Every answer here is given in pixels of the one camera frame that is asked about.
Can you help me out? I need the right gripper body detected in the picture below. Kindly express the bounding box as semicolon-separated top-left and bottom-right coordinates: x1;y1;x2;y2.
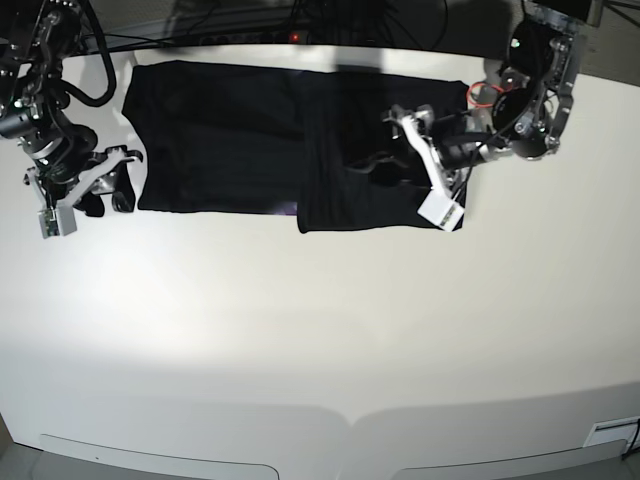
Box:
23;133;143;209

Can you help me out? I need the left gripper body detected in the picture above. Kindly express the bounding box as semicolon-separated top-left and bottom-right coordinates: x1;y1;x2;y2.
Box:
382;104;510;200

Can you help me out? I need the black printed T-shirt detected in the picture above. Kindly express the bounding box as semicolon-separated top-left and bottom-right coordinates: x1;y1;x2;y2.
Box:
122;61;466;233

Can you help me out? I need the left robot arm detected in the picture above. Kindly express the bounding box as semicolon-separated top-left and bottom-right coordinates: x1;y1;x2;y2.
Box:
348;1;601;200

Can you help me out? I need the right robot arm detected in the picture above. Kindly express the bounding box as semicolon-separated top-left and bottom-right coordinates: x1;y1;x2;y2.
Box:
1;1;142;219

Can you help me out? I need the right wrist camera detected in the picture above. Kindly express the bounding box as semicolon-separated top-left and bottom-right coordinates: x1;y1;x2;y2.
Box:
38;203;77;239

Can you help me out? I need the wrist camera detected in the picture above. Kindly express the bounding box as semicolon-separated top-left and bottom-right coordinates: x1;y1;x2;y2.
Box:
38;203;77;239
417;190;465;232

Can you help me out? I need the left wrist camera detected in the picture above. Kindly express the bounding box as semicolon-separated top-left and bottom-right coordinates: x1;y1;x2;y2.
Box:
417;190;465;232

